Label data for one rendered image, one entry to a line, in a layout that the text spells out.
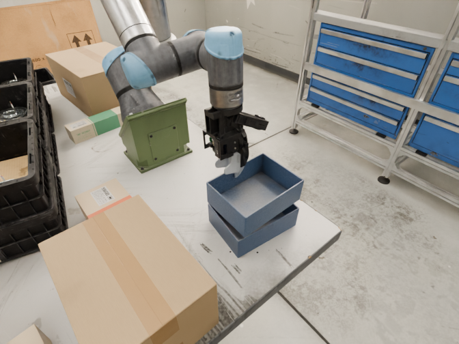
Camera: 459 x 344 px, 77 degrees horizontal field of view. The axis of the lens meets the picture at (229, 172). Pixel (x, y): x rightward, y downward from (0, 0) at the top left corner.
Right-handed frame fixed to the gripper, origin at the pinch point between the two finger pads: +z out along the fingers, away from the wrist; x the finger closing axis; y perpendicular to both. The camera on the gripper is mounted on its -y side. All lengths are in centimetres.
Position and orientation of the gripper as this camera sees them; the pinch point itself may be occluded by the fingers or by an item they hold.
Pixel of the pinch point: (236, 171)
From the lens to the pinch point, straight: 77.5
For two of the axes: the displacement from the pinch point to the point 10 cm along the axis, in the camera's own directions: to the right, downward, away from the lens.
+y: -7.9, 3.9, -4.7
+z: 0.4, 8.0, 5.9
